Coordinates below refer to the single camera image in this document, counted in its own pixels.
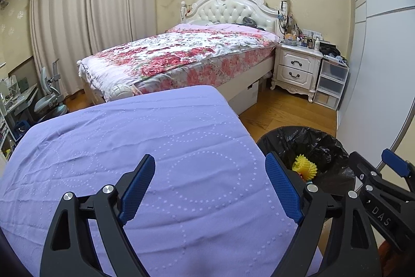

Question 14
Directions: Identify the black bag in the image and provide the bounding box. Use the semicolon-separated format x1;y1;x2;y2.
319;42;348;64

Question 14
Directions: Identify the cluster of bottles and toiletries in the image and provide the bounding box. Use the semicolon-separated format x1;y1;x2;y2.
280;12;325;49

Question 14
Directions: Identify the grey desk chair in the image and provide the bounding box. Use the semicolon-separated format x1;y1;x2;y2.
34;59;69;117

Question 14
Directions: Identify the floral quilt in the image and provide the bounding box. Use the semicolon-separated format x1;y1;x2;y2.
79;23;281;91

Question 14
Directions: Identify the person's right forearm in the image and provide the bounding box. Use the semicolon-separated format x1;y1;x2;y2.
377;240;400;277

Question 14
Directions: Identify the white nightstand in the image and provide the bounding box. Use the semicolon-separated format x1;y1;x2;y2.
270;42;324;104

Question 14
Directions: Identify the yellow foam fruit net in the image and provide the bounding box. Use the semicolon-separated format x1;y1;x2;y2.
292;153;319;181

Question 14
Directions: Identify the white bed with tufted headboard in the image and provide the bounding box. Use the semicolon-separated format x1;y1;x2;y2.
77;0;290;116

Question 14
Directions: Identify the study desk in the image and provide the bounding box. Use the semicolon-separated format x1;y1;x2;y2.
0;77;40;122

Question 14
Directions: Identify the bookshelf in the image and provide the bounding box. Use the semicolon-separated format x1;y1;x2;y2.
0;101;17;161

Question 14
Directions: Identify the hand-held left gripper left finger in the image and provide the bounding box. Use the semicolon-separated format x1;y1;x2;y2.
40;154;156;277

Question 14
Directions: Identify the white cardboard box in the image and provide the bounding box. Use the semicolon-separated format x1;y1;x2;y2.
226;80;259;116

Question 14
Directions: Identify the clear plastic drawer unit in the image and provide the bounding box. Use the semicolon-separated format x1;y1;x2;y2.
313;56;350;111

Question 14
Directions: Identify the purple tablecloth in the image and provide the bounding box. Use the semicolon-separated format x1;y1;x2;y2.
0;85;325;277

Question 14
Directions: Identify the trash bin with black bag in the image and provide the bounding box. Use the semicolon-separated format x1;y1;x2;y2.
256;126;361;223

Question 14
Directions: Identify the white wardrobe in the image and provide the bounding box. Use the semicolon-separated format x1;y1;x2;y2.
335;0;415;168

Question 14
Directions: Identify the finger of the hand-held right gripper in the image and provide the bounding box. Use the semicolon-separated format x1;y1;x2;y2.
349;151;384;194
381;148;415;200

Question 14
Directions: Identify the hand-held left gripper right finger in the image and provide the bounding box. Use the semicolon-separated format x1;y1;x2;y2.
265;152;380;277

